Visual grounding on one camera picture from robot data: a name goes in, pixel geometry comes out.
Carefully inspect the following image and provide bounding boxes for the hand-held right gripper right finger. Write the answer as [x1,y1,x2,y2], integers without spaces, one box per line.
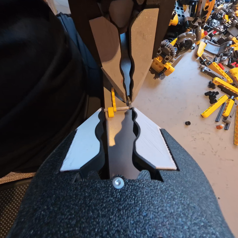
[132,107,177,170]

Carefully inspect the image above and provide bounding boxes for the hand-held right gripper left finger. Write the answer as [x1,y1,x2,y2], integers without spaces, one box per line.
[60,107,106,172]

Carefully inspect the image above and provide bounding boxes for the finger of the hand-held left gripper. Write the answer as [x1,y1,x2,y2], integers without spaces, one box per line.
[89,16,129,103]
[129,7,160,102]

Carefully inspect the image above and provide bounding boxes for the yellow thin toy beam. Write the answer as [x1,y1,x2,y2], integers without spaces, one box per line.
[111,87,117,108]

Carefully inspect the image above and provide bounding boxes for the grey toy axle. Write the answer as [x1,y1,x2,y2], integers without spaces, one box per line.
[104,107,131,112]

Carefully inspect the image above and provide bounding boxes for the grey desk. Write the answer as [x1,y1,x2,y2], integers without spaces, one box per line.
[103,28,238,231]

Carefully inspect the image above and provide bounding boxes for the toy wheel gear subassembly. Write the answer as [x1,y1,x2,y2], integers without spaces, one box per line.
[149,38,184,80]

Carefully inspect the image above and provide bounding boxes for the yellow curved toy panel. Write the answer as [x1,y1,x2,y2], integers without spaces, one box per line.
[196,41,207,57]

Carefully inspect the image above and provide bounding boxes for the pile of loose toy pieces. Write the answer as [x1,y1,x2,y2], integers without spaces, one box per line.
[195,0,238,146]

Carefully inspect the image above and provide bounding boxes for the black mesh chair seat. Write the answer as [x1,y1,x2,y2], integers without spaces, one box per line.
[0,184,29,238]

